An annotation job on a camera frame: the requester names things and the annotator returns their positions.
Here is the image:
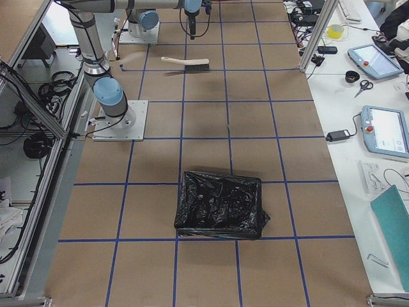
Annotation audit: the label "aluminium frame post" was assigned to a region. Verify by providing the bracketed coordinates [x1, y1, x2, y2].
[298, 0, 338, 73]

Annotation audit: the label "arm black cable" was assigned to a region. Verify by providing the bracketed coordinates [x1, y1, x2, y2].
[178, 0, 213, 40]

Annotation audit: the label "aluminium side frame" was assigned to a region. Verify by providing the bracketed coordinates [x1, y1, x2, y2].
[1, 1, 84, 306]

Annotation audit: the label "small black bowl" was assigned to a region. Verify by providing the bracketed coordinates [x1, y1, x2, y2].
[344, 70, 360, 84]

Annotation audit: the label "black handled scissors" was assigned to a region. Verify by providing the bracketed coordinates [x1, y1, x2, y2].
[354, 79, 373, 98]

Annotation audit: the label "white hand brush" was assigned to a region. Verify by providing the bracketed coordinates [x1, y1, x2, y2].
[160, 57, 210, 72]

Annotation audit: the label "far teach pendant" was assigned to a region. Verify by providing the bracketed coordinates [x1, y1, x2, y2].
[347, 44, 404, 79]

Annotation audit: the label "black phone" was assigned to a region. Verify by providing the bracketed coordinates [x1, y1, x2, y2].
[317, 46, 337, 54]

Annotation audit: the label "near teach pendant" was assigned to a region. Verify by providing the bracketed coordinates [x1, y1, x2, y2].
[360, 106, 408, 159]

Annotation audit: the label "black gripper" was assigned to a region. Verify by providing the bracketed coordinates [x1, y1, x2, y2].
[187, 14, 196, 40]

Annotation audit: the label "teal folder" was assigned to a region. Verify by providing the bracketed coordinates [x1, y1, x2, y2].
[371, 185, 408, 292]

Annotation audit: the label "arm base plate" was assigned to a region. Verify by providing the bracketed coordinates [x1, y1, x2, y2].
[92, 100, 148, 141]
[119, 22, 160, 45]

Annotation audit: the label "black power adapter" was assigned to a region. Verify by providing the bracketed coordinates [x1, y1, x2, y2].
[325, 129, 351, 142]

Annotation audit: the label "teach pendant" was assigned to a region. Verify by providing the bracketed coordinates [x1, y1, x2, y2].
[347, 44, 404, 79]
[360, 106, 408, 159]

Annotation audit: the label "metal hex key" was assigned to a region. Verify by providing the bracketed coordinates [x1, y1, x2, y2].
[367, 253, 389, 268]

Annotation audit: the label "yellow tape roll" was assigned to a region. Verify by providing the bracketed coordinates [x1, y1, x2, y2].
[327, 24, 344, 40]

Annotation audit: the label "tangle of black cables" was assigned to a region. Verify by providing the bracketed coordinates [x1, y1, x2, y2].
[284, 0, 323, 49]

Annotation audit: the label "white keyboard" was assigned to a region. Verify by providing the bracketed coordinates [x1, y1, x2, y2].
[338, 0, 362, 24]

